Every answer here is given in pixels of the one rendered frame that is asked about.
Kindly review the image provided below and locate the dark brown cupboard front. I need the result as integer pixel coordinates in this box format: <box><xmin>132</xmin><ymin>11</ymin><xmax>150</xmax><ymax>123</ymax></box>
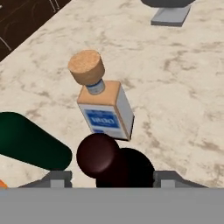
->
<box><xmin>0</xmin><ymin>0</ymin><xmax>72</xmax><ymax>62</ymax></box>

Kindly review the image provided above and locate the square bottle with cork stopper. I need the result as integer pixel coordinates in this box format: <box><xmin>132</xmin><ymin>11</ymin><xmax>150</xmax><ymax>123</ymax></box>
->
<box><xmin>67</xmin><ymin>49</ymin><xmax>136</xmax><ymax>142</ymax></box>

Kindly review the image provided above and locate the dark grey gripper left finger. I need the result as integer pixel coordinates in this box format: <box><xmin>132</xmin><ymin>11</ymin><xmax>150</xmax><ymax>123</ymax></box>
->
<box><xmin>17</xmin><ymin>170</ymin><xmax>73</xmax><ymax>189</ymax></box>

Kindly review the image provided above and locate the grey stand with dark bowl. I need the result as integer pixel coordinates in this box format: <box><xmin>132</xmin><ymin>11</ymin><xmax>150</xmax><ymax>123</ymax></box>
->
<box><xmin>140</xmin><ymin>0</ymin><xmax>197</xmax><ymax>28</ymax></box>

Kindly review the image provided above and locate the dark red bottle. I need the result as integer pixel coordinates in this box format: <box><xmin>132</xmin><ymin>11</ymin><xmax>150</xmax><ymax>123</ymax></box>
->
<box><xmin>75</xmin><ymin>132</ymin><xmax>156</xmax><ymax>189</ymax></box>

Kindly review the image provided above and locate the dark green bottle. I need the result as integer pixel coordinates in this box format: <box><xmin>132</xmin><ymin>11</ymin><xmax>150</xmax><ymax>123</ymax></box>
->
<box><xmin>0</xmin><ymin>111</ymin><xmax>74</xmax><ymax>172</ymax></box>

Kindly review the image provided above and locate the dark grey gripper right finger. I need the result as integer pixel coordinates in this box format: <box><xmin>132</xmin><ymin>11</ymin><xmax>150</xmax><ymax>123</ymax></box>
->
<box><xmin>153</xmin><ymin>170</ymin><xmax>208</xmax><ymax>189</ymax></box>

